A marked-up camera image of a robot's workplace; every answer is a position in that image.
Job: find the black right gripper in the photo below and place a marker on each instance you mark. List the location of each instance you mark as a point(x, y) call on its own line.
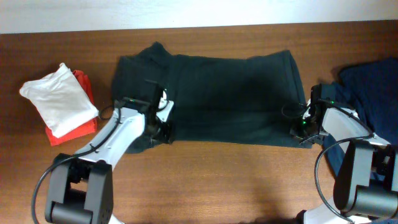
point(295, 131)

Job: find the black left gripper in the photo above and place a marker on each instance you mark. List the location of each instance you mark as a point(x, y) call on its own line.
point(166, 130)

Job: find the dark green t-shirt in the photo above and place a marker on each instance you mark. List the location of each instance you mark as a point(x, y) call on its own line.
point(218, 99)

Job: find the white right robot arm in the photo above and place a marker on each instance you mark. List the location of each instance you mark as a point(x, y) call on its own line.
point(365, 188)

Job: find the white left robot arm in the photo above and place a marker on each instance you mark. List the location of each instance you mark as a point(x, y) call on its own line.
point(81, 185)

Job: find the navy blue garment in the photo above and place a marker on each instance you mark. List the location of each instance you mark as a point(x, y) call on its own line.
point(371, 89)

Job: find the red folded garment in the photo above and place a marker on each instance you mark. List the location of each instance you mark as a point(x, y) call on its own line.
point(86, 128)

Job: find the white folded garment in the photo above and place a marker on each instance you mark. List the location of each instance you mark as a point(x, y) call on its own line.
point(60, 100)

